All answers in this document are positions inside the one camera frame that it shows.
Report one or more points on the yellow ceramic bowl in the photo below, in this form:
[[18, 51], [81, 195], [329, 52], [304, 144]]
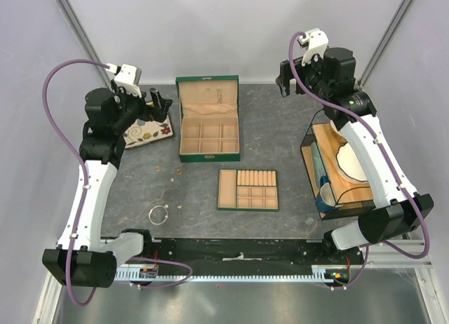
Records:
[[336, 133]]

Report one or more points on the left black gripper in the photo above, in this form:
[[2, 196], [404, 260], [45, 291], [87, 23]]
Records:
[[121, 93]]

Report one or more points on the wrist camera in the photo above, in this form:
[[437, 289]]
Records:
[[126, 78], [316, 42]]

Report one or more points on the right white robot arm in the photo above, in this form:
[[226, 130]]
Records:
[[398, 206]]

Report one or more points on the black wire shelf rack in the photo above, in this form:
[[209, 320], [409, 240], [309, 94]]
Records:
[[356, 199]]

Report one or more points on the floral square ceramic plate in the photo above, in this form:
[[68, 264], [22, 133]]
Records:
[[145, 132]]

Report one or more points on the white scalloped plate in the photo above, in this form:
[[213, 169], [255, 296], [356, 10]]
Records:
[[348, 165]]

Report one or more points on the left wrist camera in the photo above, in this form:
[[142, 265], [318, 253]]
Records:
[[126, 78]]

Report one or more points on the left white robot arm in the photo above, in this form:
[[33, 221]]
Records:
[[80, 258]]

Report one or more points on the green jewelry box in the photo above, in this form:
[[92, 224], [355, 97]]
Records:
[[209, 118]]

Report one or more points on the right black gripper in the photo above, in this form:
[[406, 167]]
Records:
[[286, 73]]

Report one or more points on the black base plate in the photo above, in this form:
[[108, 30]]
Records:
[[220, 255]]

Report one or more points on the blue mug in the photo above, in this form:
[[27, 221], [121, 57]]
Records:
[[325, 201]]

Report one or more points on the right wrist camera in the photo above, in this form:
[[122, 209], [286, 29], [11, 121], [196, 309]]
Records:
[[316, 42]]

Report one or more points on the grey cable duct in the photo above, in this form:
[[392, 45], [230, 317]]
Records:
[[143, 273]]

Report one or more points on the green jewelry tray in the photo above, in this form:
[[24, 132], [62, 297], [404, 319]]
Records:
[[248, 190]]

